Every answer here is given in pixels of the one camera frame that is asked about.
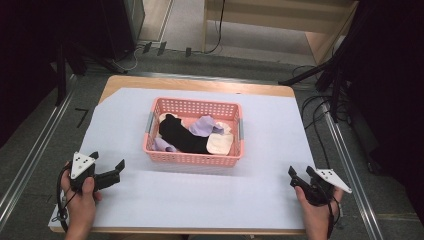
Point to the black sock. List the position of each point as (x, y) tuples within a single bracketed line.
[(183, 137)]

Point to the pink plastic basket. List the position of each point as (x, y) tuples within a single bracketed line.
[(193, 159)]

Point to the wooden table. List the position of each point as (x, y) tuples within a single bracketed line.
[(186, 84)]

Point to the person's right hand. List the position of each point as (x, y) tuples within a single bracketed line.
[(316, 216)]

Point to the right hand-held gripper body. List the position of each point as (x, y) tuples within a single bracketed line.
[(330, 177)]

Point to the person's left hand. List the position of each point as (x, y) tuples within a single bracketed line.
[(81, 208)]

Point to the cream sock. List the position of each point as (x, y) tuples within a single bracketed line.
[(219, 144)]

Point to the light wooden shelf unit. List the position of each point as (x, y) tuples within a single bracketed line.
[(266, 20)]

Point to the black metal stand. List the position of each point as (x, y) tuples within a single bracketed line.
[(61, 70)]

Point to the black tripod stand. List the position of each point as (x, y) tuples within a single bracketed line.
[(328, 71)]

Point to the metal floor rail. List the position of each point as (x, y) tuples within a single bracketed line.
[(33, 160), (350, 180)]

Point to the small purple sock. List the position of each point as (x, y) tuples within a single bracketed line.
[(162, 145)]

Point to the large purple sock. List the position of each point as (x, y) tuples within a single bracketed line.
[(202, 126)]

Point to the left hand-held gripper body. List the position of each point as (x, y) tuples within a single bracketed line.
[(81, 165)]

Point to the black curtain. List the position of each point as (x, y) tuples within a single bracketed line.
[(30, 50), (390, 83)]

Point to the white table sheet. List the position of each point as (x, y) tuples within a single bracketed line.
[(200, 196)]

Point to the grey metal cabinet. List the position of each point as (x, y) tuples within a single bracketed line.
[(135, 16)]

